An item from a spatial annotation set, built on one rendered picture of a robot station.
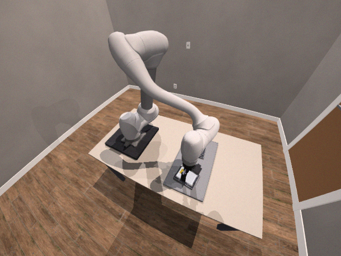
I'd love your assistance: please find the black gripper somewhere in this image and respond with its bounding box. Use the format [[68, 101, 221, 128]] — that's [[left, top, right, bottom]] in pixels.
[[181, 163, 194, 182]]

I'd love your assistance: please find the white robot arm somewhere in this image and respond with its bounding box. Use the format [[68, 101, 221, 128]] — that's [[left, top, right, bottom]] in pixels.
[[108, 30, 220, 175]]

